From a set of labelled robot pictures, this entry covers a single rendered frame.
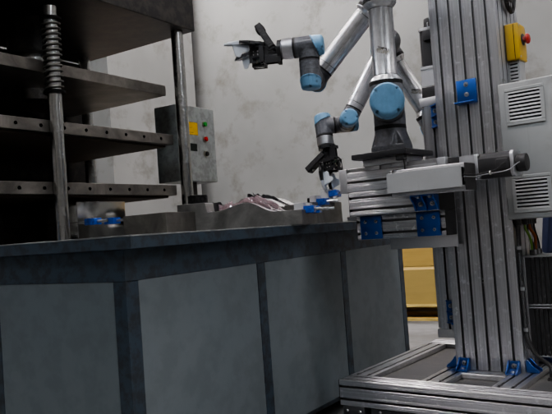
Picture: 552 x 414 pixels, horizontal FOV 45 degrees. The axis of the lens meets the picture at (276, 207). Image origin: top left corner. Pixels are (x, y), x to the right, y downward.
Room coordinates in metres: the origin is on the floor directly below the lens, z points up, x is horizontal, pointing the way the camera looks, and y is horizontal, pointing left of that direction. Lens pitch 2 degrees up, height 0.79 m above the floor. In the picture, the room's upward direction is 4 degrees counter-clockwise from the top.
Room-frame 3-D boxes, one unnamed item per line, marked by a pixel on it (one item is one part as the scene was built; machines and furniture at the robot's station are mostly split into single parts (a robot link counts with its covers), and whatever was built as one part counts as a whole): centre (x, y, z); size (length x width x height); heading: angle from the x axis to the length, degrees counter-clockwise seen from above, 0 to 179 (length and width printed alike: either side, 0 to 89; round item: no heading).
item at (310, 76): (2.40, -0.16, 1.34); 0.11 x 0.08 x 0.11; 168
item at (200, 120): (3.58, 0.46, 0.73); 0.30 x 0.22 x 1.47; 147
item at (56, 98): (2.67, 0.86, 1.10); 0.05 x 0.05 x 1.30
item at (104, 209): (3.00, 0.95, 0.87); 0.50 x 0.27 x 0.17; 57
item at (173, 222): (2.33, 0.41, 0.83); 0.20 x 0.15 x 0.07; 57
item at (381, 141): (2.46, -0.44, 1.09); 0.15 x 0.15 x 0.10
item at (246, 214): (2.67, 0.11, 0.85); 0.50 x 0.26 x 0.11; 74
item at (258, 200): (2.68, 0.11, 0.90); 0.26 x 0.18 x 0.08; 74
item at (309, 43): (2.38, -0.16, 1.43); 0.11 x 0.08 x 0.09; 78
